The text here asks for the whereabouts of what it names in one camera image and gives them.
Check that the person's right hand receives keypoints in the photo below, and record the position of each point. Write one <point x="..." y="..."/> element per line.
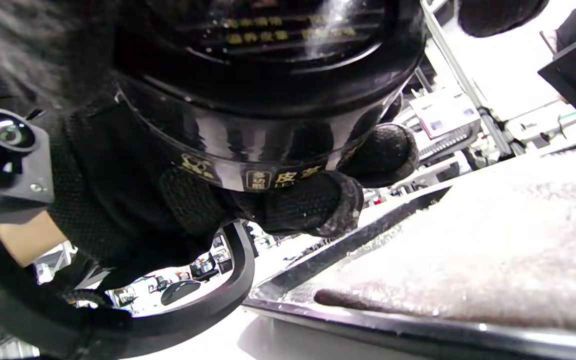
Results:
<point x="43" y="45"/>

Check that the person's left hand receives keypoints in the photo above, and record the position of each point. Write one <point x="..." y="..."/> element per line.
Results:
<point x="118" y="200"/>

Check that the black leather care cream jar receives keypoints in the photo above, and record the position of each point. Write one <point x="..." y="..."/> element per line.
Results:
<point x="248" y="145"/>

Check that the black round jar lid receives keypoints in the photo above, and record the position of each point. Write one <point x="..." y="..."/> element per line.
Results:
<point x="278" y="75"/>

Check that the black plastic tray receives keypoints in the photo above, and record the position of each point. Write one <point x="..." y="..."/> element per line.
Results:
<point x="368" y="320"/>

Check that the brown leather bag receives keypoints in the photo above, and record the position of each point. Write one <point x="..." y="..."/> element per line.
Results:
<point x="493" y="250"/>

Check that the person's left forearm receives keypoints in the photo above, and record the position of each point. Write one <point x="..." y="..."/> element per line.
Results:
<point x="28" y="237"/>

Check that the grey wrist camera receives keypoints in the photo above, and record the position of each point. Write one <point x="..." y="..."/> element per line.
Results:
<point x="13" y="150"/>

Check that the aluminium frame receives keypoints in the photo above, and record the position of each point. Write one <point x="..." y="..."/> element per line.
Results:
<point x="468" y="85"/>

